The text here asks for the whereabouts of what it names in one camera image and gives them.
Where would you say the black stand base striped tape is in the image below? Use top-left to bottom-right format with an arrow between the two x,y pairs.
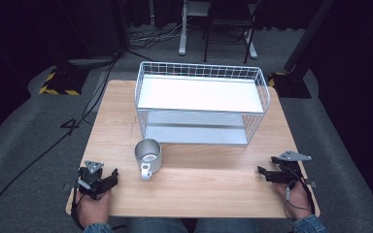
267,71 -> 313,99
38,66 -> 90,97

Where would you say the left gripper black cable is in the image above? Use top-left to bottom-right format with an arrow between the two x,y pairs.
70,180 -> 85,231

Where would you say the person's right hand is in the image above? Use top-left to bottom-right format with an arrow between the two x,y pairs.
273,180 -> 316,221

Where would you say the bundle of floor cables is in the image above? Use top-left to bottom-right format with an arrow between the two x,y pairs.
128,19 -> 189,51

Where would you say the white desk frame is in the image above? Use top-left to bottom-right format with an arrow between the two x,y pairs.
178,0 -> 258,60

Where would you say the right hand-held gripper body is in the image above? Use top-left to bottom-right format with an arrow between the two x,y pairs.
270,150 -> 313,185

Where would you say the white wire shelf rack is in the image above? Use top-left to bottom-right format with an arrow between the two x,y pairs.
134,60 -> 271,148

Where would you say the metal mug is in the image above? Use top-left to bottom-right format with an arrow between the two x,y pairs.
134,138 -> 163,182

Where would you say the black folding chair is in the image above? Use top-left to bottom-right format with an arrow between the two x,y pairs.
202,0 -> 264,65

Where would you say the black slanted stand pole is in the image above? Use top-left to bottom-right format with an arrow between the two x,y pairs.
283,0 -> 336,74

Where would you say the long black floor cable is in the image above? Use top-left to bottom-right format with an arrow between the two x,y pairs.
0,52 -> 121,224

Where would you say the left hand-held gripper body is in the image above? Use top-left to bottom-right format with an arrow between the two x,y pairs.
77,159 -> 112,201

